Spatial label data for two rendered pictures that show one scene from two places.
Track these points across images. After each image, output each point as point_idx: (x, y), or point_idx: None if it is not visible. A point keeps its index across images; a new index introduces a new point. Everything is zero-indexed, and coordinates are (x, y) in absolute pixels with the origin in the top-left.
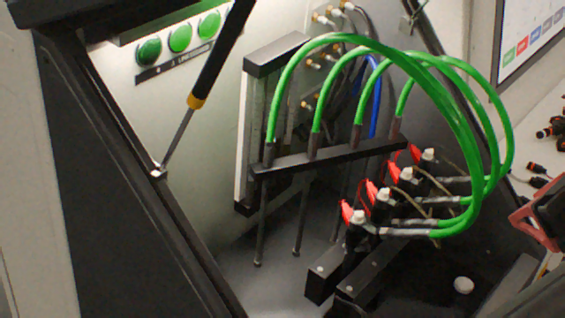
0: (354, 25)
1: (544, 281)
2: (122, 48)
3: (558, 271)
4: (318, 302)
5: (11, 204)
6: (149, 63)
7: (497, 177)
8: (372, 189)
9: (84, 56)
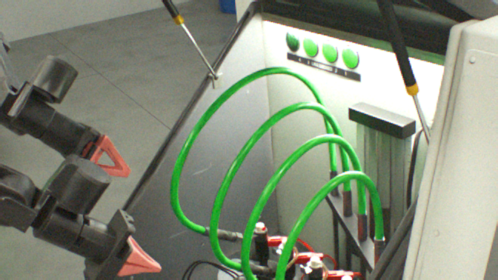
0: None
1: (7, 64)
2: (280, 29)
3: (9, 68)
4: None
5: None
6: (290, 48)
7: (240, 255)
8: (310, 254)
9: (250, 15)
